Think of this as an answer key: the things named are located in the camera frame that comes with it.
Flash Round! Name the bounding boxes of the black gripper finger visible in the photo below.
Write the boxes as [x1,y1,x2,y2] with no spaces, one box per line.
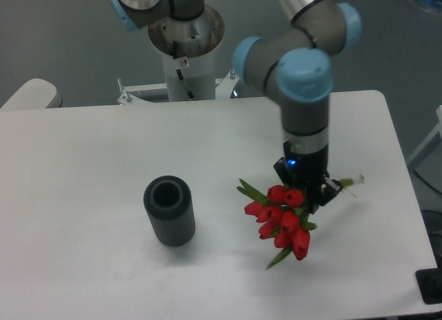
[309,177,343,214]

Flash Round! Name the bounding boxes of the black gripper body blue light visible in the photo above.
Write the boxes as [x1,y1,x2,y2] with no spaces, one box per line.
[273,142,329,199]

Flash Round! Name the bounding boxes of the red tulip bouquet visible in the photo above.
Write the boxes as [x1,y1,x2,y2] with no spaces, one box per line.
[237,179,317,269]

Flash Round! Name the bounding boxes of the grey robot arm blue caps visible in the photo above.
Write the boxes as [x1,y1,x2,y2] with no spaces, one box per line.
[109,0,362,213]

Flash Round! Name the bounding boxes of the black box at table edge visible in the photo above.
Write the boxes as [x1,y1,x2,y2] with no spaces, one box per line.
[415,268,441,305]

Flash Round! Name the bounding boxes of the dark grey ribbed vase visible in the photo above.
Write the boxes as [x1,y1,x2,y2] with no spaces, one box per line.
[143,176,195,247]

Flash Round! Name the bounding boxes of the beige chair seat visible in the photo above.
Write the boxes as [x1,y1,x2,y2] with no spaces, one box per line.
[1,78,63,111]

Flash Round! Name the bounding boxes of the white metal base frame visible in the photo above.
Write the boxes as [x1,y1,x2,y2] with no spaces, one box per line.
[117,69,240,105]

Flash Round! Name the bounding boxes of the white furniture frame right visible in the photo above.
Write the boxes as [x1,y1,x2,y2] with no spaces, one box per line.
[406,106,441,171]

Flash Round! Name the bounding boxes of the black cable on pedestal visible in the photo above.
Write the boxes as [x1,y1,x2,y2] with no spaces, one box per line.
[175,68,196,101]

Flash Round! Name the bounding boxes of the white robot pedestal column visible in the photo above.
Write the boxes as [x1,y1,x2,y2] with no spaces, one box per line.
[148,5,224,102]

